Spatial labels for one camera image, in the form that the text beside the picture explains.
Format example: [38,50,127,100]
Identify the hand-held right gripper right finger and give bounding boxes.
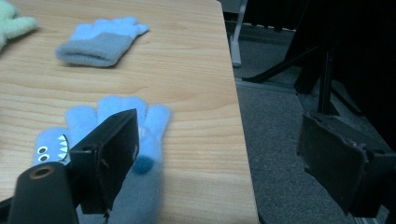
[297,111,396,218]

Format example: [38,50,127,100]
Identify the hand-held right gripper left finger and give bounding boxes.
[68,107,140,216]

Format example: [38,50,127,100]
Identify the blue glove with grey cuff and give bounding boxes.
[32,95,173,224]
[55,17,149,68]

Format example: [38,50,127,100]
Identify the green knit glove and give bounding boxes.
[0,0,38,52]

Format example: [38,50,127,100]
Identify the black tripod stand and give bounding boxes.
[242,31,365,117]

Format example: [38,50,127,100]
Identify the white metal stand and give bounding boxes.
[229,0,250,68]

